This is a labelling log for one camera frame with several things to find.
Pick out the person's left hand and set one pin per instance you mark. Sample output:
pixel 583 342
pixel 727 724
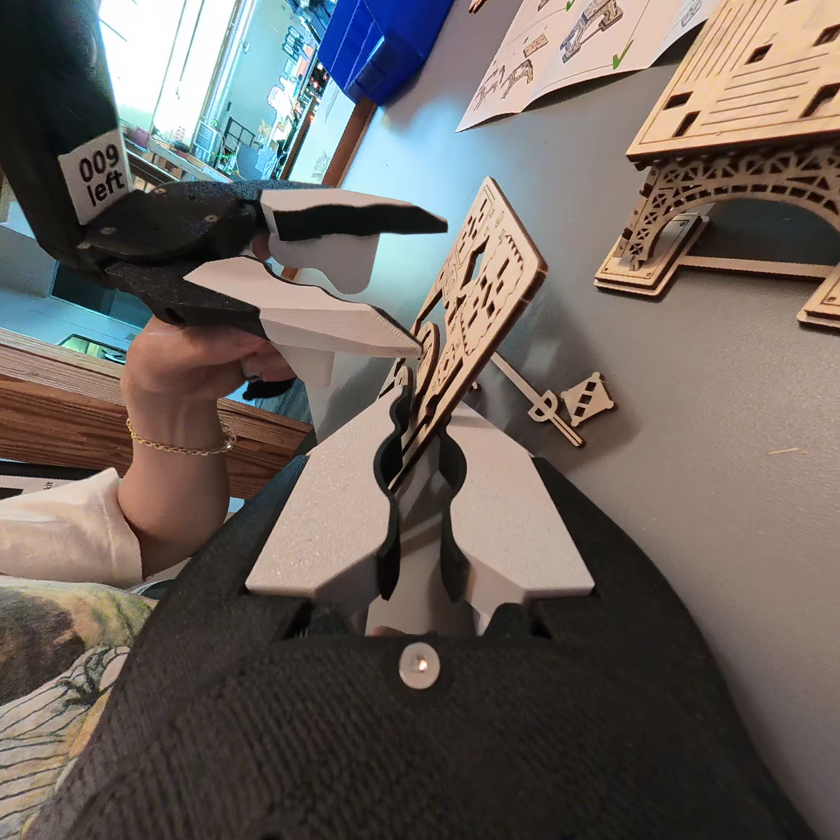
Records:
pixel 190 374

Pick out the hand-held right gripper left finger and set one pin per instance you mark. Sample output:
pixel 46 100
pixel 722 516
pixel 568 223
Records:
pixel 315 525

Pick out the person's printed shirt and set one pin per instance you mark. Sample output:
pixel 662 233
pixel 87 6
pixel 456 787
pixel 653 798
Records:
pixel 52 525

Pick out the white instruction sheet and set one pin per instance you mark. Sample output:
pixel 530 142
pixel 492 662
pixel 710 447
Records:
pixel 590 79

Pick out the bright window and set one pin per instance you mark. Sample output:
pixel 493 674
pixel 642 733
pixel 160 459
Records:
pixel 164 59

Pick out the thin wooden strip piece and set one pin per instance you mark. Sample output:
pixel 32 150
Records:
pixel 569 433

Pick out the wooden tower base model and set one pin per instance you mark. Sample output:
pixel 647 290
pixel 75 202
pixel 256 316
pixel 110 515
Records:
pixel 754 98

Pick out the grey desk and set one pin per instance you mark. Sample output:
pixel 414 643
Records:
pixel 689 492

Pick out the wooden puzzle parts sheet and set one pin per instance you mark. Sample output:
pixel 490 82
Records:
pixel 522 259

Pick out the small square wooden piece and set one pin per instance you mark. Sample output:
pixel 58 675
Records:
pixel 569 396

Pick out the blue plastic bin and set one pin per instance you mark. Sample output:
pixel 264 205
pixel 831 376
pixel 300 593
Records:
pixel 367 46

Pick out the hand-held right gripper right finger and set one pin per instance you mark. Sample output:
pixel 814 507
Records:
pixel 525 525

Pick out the person's left forearm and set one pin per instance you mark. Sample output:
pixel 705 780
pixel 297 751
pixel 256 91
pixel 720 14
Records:
pixel 170 499

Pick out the brown wooden post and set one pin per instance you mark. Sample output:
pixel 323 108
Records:
pixel 351 141

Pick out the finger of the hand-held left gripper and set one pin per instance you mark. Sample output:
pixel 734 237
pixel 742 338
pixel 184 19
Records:
pixel 341 259
pixel 308 315

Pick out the wooden plank bench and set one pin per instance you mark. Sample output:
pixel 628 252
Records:
pixel 65 407

